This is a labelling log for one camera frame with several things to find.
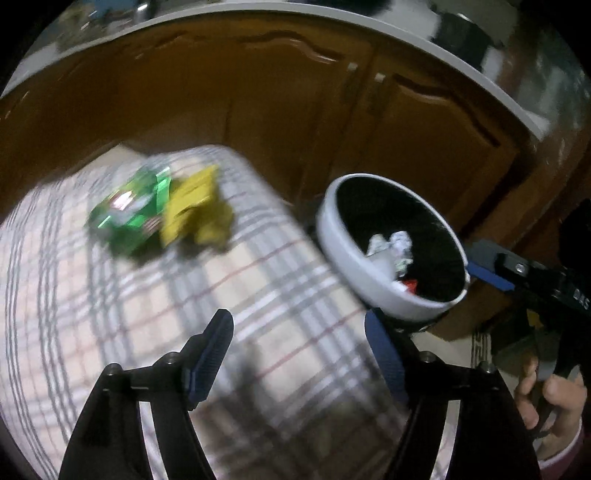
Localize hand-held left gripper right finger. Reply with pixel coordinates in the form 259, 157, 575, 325
364, 308, 541, 480

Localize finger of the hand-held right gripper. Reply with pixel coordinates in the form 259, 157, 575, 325
465, 239, 560, 298

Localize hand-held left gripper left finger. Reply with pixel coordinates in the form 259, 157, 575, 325
59, 308, 235, 480

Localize white round waste bin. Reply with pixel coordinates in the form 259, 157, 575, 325
316, 174, 471, 322

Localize white paper ball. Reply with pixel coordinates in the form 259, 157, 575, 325
387, 230, 414, 268

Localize person's right forearm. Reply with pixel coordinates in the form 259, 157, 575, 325
538, 427, 587, 469

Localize person's right hand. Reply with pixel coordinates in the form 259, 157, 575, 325
514, 357, 583, 460

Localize plaid tablecloth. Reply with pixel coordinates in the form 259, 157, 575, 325
0, 144, 416, 480

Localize yellow snack wrapper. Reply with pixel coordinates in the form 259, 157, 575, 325
159, 165, 235, 247

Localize green snack wrapper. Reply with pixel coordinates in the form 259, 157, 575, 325
88, 166, 172, 257

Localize white kitchen countertop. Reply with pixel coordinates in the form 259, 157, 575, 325
0, 0, 552, 139

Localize black stock pot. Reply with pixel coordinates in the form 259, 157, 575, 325
434, 11, 492, 54

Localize brown wooden base cabinets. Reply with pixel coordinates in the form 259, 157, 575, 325
0, 16, 568, 342

